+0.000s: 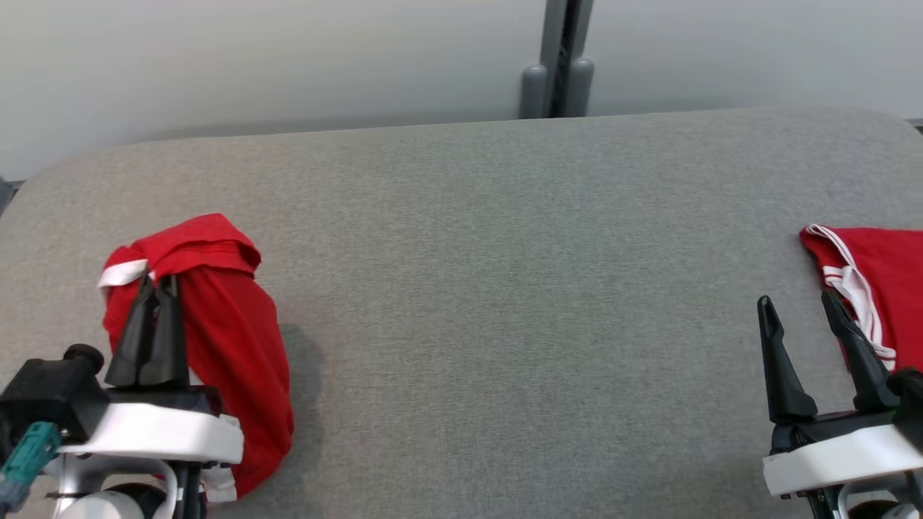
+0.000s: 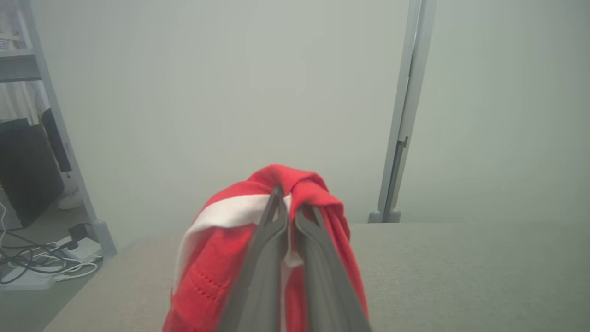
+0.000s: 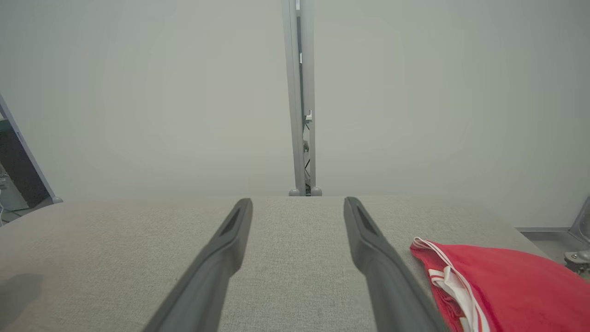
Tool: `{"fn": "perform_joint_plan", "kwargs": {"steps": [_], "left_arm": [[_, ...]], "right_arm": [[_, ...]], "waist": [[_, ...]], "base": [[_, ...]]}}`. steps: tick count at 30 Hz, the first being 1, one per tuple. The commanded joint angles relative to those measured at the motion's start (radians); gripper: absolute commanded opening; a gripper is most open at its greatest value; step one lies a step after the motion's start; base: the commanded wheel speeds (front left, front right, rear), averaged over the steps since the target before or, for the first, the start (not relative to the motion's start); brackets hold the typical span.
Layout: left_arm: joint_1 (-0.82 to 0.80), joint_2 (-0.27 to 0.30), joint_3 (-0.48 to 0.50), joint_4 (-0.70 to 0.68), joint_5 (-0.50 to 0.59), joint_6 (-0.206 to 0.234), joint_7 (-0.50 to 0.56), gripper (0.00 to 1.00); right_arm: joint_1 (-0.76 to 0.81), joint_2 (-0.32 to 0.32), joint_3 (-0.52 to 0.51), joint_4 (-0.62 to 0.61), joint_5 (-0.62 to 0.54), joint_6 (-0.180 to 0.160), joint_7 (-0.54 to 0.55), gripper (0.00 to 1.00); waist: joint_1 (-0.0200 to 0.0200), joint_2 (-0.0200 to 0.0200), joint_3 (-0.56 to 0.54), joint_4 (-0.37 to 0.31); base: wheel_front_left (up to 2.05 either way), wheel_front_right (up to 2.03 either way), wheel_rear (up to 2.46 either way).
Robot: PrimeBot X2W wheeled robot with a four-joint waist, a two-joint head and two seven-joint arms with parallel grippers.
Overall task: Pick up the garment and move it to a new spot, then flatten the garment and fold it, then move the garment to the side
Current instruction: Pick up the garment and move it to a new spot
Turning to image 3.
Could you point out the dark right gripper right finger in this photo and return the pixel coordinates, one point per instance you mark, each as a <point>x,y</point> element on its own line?
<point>387,290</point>

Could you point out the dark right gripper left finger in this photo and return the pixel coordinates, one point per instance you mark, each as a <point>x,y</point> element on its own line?
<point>207,286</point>

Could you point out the red lettered basketball jersey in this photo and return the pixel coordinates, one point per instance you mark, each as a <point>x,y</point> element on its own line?
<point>516,286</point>

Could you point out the grey baseboard strip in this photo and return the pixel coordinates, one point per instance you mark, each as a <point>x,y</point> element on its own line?
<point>544,229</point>

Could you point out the metal caster bracket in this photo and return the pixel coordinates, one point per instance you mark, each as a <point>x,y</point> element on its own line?
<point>581,256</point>

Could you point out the grey upright partition post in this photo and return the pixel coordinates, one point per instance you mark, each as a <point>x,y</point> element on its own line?
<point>290,92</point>

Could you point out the grey slanted partition frame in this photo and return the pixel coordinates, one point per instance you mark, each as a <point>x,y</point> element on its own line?
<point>30,154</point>

